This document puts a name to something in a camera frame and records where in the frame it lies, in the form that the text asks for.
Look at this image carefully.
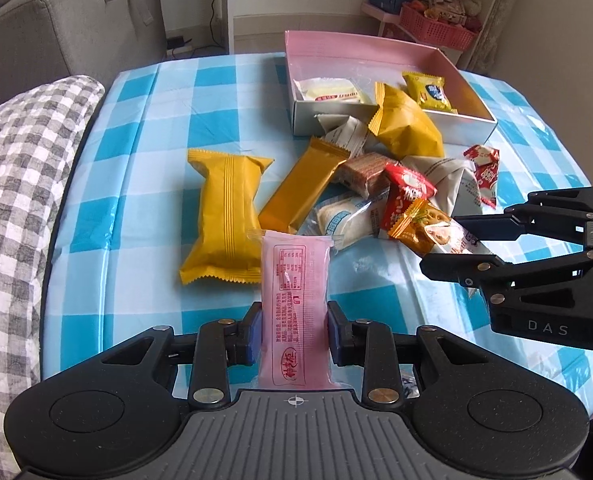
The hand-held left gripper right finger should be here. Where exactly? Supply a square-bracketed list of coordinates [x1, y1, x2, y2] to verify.
[327, 300, 483, 407]

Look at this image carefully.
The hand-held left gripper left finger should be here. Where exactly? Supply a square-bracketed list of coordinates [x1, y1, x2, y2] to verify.
[99, 302, 266, 409]

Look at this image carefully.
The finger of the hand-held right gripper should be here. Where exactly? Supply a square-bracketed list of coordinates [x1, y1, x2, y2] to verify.
[451, 187, 593, 247]
[419, 247, 586, 307]

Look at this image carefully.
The pink snack packet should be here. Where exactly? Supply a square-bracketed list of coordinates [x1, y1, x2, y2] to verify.
[248, 227, 351, 392]

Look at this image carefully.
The pink cardboard box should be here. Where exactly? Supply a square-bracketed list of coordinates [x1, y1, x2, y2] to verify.
[283, 30, 499, 147]

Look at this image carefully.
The pile of snacks in basket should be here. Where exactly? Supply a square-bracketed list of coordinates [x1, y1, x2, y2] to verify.
[411, 0, 483, 27]

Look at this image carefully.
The orange photo-print snack packet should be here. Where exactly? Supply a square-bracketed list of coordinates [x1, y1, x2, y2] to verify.
[387, 198, 493, 262]

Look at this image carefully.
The red white snack packet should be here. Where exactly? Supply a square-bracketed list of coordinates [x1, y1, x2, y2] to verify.
[463, 143, 501, 210]

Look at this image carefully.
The white grey snack packet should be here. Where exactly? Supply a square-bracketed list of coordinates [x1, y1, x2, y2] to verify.
[401, 154, 495, 219]

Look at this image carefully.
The white round cake packet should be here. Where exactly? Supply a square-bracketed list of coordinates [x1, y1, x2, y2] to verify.
[316, 194, 390, 252]

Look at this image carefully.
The large yellow ribbed packet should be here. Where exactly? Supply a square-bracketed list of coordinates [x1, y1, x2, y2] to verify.
[178, 148, 275, 286]

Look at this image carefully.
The brown wafer packet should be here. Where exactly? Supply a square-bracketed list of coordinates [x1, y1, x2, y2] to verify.
[333, 152, 403, 199]

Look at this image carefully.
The yellow puffy snack packet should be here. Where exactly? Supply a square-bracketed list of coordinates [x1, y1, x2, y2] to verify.
[367, 82, 446, 160]

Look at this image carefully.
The small yellow biscuit packet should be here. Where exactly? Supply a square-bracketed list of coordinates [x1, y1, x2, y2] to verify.
[402, 71, 459, 115]

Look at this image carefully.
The orange-yellow bar packet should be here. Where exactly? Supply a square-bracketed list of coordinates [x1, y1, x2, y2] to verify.
[257, 137, 351, 235]

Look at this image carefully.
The white blue-print snack packet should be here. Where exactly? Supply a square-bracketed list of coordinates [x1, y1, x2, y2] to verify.
[314, 113, 370, 159]

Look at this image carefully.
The blue checked tablecloth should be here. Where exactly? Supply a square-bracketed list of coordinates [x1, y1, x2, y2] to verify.
[40, 52, 593, 413]

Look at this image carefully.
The pink plastic basket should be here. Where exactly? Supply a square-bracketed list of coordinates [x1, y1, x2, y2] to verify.
[399, 2, 480, 52]

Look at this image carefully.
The pink plastic stool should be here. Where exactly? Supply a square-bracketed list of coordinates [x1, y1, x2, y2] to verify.
[361, 2, 408, 41]

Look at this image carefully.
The grey checked cushion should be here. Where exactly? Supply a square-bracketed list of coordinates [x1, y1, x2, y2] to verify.
[0, 74, 106, 480]

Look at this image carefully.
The white shelf unit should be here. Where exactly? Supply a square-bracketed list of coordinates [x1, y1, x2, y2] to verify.
[215, 0, 516, 57]

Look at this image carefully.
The grey armchair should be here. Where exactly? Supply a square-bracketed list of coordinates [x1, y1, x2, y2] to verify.
[0, 0, 168, 109]

